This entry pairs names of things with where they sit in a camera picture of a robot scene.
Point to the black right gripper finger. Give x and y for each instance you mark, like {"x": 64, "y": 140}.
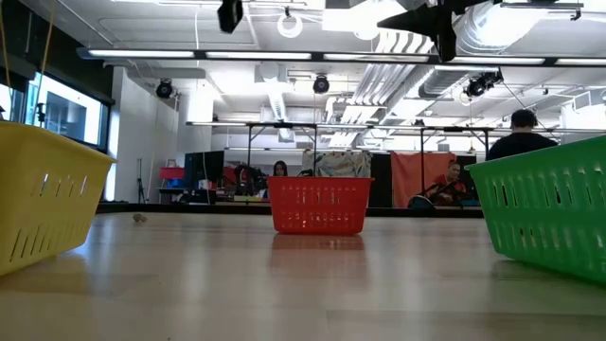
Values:
{"x": 412, "y": 21}

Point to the white ghost toy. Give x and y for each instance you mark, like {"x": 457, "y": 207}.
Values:
{"x": 139, "y": 218}

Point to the black background robot arm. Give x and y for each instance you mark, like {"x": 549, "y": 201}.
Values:
{"x": 248, "y": 180}

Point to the white LED light strip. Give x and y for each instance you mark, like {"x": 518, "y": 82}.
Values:
{"x": 497, "y": 60}
{"x": 258, "y": 55}
{"x": 142, "y": 53}
{"x": 376, "y": 57}
{"x": 582, "y": 62}

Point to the black ceiling spotlight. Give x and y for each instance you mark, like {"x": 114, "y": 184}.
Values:
{"x": 164, "y": 89}
{"x": 321, "y": 84}

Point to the person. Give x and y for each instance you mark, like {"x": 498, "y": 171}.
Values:
{"x": 447, "y": 187}
{"x": 521, "y": 142}
{"x": 280, "y": 168}

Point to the orange curtain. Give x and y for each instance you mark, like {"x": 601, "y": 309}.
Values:
{"x": 407, "y": 175}

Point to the black computer monitor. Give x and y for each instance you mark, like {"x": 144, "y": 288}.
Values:
{"x": 203, "y": 168}

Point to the patterned cloth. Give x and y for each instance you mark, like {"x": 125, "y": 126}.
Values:
{"x": 338, "y": 163}

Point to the black partition panel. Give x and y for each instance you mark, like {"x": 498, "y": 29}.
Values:
{"x": 380, "y": 180}

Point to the red storage bin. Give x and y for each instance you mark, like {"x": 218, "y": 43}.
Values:
{"x": 171, "y": 173}

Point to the black tripod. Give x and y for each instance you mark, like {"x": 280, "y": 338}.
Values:
{"x": 140, "y": 180}

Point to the red plastic basket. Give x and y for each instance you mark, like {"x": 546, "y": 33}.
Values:
{"x": 319, "y": 203}

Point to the green plastic basket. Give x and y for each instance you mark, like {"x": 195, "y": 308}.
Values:
{"x": 544, "y": 208}

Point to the yellow plastic basket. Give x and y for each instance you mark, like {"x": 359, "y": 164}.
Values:
{"x": 47, "y": 199}

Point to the silver ventilation duct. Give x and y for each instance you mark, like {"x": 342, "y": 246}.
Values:
{"x": 440, "y": 80}

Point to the black ceiling camera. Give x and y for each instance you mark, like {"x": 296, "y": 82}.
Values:
{"x": 483, "y": 84}

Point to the white ceiling air duct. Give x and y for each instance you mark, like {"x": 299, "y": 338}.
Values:
{"x": 277, "y": 104}

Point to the black background rig frame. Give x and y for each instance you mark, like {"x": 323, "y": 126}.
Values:
{"x": 331, "y": 125}

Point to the large wall window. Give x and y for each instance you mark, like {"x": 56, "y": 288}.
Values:
{"x": 66, "y": 113}

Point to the black aluminium table frame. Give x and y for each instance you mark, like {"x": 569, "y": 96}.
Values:
{"x": 189, "y": 209}

